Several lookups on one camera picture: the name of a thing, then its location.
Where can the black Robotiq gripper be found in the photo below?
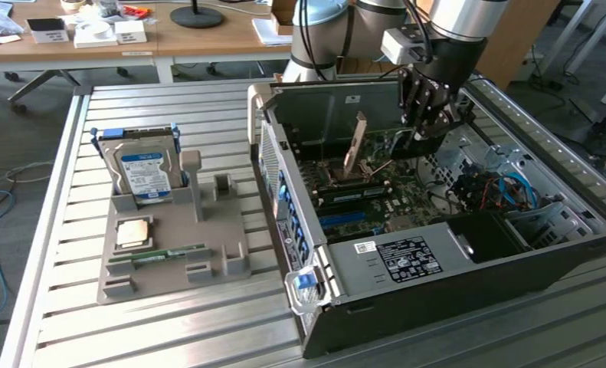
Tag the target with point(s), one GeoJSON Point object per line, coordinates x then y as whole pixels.
{"type": "Point", "coordinates": [446, 76]}

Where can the Nvidia graphics card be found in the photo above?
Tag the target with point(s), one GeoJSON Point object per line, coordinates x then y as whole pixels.
{"type": "Point", "coordinates": [356, 145]}

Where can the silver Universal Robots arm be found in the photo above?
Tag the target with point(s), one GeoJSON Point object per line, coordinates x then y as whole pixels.
{"type": "Point", "coordinates": [314, 38]}

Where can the metal socket cover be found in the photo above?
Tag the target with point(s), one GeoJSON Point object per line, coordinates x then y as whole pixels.
{"type": "Point", "coordinates": [376, 168]}

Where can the green motherboard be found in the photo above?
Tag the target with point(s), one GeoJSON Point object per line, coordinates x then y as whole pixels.
{"type": "Point", "coordinates": [410, 199]}

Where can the CPU socket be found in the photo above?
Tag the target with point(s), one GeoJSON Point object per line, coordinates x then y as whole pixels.
{"type": "Point", "coordinates": [334, 176]}

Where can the brown cardboard box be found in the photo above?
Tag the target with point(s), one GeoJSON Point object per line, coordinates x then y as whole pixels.
{"type": "Point", "coordinates": [283, 15]}

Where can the RAM stick with white label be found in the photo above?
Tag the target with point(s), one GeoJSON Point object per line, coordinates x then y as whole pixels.
{"type": "Point", "coordinates": [354, 195]}

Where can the stack of white papers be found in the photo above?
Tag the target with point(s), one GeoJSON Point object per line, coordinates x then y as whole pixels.
{"type": "Point", "coordinates": [270, 32]}

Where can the blue expansion slot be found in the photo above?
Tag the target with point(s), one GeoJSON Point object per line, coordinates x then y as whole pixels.
{"type": "Point", "coordinates": [344, 220]}

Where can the black round lamp base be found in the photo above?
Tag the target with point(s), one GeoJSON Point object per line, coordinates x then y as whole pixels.
{"type": "Point", "coordinates": [196, 17]}

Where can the wooden desk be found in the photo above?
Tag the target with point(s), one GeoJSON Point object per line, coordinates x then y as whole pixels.
{"type": "Point", "coordinates": [180, 38]}

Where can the grey power supply unit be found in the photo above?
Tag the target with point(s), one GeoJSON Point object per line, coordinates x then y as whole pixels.
{"type": "Point", "coordinates": [348, 268]}

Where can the black open PC case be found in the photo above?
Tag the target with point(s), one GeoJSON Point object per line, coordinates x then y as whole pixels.
{"type": "Point", "coordinates": [436, 306]}

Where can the blue case latch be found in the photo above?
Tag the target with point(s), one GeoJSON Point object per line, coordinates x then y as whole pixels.
{"type": "Point", "coordinates": [304, 281]}

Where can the orange plastic item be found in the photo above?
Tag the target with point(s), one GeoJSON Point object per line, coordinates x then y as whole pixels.
{"type": "Point", "coordinates": [136, 11]}

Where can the plain white box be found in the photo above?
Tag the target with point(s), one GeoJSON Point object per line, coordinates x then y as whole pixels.
{"type": "Point", "coordinates": [130, 32]}

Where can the hard disk with blue caddy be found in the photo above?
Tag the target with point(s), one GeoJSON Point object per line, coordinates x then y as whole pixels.
{"type": "Point", "coordinates": [142, 172]}

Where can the grey parts rack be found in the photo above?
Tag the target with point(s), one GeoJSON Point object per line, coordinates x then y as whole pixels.
{"type": "Point", "coordinates": [180, 237]}

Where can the white box with tape roll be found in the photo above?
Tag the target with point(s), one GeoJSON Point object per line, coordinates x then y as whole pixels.
{"type": "Point", "coordinates": [95, 34]}

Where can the green RAM stick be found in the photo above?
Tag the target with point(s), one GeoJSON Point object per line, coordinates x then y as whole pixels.
{"type": "Point", "coordinates": [172, 252]}

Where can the CPU chip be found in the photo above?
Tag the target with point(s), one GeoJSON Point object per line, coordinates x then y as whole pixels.
{"type": "Point", "coordinates": [132, 233]}

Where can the white box with black top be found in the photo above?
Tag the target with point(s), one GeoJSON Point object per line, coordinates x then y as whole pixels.
{"type": "Point", "coordinates": [49, 30]}

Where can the small white card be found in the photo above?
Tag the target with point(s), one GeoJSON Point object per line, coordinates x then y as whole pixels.
{"type": "Point", "coordinates": [1, 39]}

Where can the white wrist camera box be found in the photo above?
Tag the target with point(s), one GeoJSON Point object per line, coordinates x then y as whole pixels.
{"type": "Point", "coordinates": [400, 44]}

